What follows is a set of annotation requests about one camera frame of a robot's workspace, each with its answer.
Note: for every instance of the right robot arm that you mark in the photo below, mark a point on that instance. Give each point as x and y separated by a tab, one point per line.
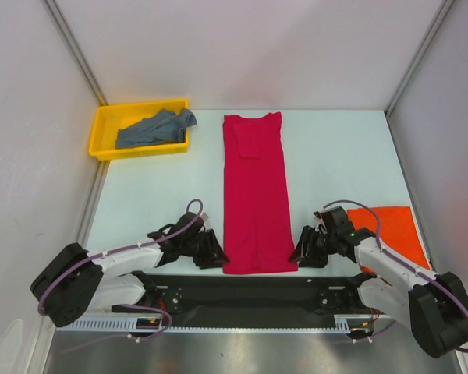
433	306

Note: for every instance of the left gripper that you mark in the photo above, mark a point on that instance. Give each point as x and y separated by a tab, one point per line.
212	248

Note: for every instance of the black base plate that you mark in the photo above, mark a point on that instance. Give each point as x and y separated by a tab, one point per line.
264	299

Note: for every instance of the grey t-shirt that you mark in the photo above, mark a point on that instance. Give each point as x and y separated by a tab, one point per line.
164	127

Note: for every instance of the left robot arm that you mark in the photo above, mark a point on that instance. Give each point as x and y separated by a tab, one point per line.
76	282

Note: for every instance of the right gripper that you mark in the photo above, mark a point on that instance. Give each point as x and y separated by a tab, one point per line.
312	246

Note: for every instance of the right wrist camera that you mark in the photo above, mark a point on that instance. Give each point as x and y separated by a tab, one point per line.
333	223

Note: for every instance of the grey slotted cable duct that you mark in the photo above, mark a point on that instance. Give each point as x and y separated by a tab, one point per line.
151	324

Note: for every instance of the yellow plastic bin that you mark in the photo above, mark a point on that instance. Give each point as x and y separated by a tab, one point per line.
109	119

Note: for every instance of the pink t-shirt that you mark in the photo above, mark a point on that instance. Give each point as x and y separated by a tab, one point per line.
257	235

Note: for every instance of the folded orange t-shirt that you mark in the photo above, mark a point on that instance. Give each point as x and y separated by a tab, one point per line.
398	230

